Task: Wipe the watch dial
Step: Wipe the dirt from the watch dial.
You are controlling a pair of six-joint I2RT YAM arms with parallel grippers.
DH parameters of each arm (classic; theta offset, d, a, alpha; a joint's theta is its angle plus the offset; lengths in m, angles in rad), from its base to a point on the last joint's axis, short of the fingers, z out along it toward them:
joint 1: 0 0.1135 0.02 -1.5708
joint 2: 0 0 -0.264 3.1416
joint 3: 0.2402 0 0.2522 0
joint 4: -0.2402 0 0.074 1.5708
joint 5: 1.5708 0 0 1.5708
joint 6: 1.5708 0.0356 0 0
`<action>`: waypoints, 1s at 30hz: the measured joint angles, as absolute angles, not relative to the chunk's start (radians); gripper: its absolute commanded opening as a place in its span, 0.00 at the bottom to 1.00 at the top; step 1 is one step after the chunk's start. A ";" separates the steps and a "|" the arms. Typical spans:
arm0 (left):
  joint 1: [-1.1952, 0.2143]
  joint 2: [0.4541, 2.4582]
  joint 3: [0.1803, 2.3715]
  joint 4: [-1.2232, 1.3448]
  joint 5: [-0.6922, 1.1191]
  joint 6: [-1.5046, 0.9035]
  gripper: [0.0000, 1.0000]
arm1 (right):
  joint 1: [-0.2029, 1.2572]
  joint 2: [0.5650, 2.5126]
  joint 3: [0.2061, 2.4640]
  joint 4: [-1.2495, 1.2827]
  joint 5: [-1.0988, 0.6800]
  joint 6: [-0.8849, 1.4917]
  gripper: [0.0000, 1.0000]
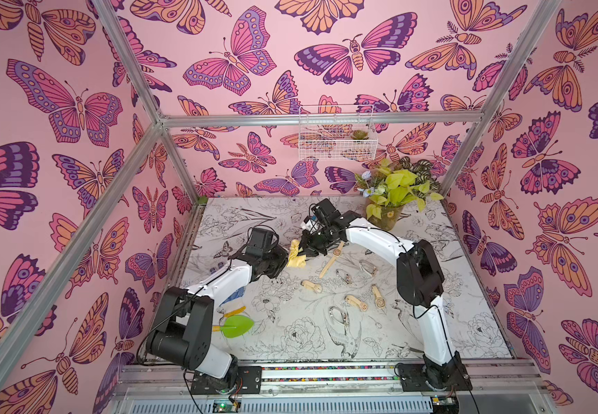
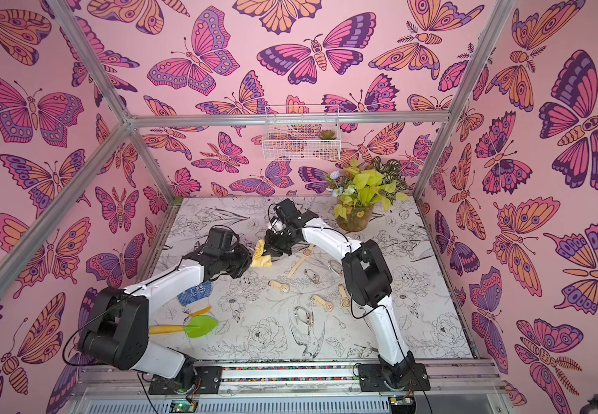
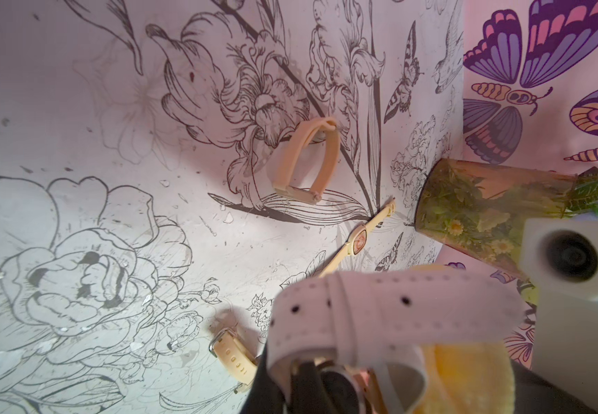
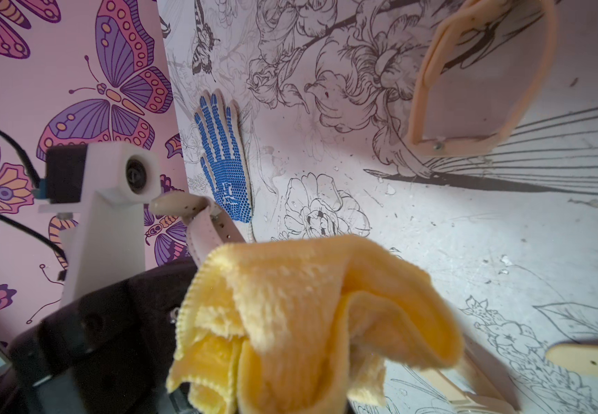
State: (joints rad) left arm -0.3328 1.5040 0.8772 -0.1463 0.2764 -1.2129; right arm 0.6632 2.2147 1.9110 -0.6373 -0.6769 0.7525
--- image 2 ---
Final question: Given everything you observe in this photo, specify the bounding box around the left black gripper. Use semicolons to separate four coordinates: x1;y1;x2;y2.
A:
220;244;259;279

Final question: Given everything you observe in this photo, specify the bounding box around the yellow cleaning cloth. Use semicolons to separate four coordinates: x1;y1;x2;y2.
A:
250;239;272;268

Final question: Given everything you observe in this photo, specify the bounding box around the white strap watch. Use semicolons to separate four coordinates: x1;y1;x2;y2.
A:
328;260;343;276

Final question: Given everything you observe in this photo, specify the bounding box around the white wire basket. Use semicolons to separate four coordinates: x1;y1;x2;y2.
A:
260;103;342;161

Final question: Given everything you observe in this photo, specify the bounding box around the potted green leafy plant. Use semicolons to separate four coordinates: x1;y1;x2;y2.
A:
326;157;409;232

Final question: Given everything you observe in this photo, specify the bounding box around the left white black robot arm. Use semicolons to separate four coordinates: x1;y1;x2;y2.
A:
77;226;252;392

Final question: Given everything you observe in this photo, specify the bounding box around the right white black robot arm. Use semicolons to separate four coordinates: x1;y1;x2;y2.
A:
264;198;430;392

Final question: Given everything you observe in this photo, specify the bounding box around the green yellow toy shovel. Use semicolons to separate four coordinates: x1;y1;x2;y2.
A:
149;306;219;339

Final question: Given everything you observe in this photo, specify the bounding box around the pink strap round watch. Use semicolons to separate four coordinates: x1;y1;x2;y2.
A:
304;268;321;285

